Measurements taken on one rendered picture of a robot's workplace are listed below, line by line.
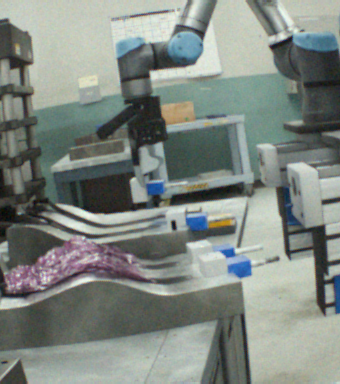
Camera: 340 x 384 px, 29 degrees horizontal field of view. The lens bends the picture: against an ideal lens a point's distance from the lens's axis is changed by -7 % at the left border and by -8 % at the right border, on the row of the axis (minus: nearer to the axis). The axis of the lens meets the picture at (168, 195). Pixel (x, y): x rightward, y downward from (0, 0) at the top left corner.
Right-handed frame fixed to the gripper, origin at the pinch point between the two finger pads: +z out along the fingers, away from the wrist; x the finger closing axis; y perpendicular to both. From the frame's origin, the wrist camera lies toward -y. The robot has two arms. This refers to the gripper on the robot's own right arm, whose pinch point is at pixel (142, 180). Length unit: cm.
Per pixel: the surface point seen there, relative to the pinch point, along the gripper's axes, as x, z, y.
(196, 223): -31.3, 6.0, 15.5
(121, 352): -77, 15, 9
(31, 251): -36.0, 6.9, -17.9
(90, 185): 514, 55, -159
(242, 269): -57, 10, 25
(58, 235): -35.3, 4.4, -11.3
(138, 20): 597, -119, -99
